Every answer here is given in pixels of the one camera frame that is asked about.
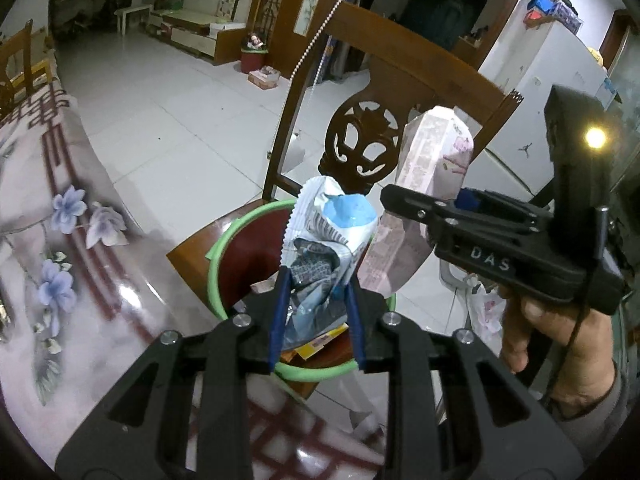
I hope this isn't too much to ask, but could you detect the white framed picture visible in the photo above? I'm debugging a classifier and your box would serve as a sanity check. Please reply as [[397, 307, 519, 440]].
[[295, 0, 326, 36]]

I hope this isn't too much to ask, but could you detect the white stool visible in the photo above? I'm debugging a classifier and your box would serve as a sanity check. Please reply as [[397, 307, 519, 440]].
[[115, 4, 153, 36]]

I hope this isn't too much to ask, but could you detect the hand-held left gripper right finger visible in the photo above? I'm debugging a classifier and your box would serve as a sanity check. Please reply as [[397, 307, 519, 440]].
[[345, 277, 586, 480]]

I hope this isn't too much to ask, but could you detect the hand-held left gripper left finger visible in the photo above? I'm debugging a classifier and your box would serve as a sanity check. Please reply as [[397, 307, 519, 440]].
[[55, 267, 291, 480]]

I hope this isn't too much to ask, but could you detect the blue white snack wrapper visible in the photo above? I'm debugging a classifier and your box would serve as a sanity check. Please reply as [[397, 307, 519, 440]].
[[280, 176, 378, 353]]

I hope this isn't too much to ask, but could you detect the red waste bin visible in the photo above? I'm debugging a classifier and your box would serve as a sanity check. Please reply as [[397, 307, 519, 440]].
[[240, 32, 271, 73]]

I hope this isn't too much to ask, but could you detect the green plastic basin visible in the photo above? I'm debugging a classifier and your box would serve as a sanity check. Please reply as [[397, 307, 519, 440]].
[[206, 199, 398, 383]]

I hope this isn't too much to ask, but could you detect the low television cabinet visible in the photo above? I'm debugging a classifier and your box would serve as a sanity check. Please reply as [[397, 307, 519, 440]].
[[150, 7, 246, 63]]

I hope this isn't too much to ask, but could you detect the wooden lattice partition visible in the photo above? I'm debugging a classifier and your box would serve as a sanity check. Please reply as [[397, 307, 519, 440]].
[[250, 0, 296, 61]]

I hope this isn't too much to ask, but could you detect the long pink carton box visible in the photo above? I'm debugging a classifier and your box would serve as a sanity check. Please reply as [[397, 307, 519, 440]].
[[357, 105, 475, 296]]

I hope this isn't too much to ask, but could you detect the white bead string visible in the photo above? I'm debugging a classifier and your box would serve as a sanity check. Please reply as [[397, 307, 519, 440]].
[[267, 0, 346, 161]]

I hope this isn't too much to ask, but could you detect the floral printed tablecloth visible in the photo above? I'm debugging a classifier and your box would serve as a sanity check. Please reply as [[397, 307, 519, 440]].
[[0, 77, 391, 480]]

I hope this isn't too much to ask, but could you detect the yellow carton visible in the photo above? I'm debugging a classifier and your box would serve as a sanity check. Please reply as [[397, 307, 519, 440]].
[[292, 322, 351, 361]]

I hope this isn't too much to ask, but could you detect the carved wooden chair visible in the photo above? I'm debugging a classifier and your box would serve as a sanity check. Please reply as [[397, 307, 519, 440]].
[[165, 0, 523, 401]]

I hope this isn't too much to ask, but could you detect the tissue box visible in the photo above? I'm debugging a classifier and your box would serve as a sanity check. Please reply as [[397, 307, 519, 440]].
[[247, 66, 281, 91]]

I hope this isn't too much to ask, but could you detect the person's right hand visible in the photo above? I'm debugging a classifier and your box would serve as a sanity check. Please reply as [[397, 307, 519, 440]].
[[497, 282, 618, 406]]

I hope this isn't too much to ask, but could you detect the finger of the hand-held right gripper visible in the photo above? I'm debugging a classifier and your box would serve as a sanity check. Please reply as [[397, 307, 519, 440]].
[[456, 186, 553, 217], [380, 184, 453, 233]]

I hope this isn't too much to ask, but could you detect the white refrigerator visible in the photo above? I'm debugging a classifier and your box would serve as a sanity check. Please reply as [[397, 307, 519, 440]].
[[477, 0, 616, 196]]

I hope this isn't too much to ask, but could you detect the blue storage box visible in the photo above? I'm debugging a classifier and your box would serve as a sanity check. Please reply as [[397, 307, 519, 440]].
[[525, 0, 583, 28]]

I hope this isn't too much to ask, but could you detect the person's right forearm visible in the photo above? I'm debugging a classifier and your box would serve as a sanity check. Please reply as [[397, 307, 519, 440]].
[[545, 365, 631, 466]]

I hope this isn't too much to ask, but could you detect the white printed plastic bag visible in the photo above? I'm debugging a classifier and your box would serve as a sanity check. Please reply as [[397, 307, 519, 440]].
[[467, 280, 503, 351]]

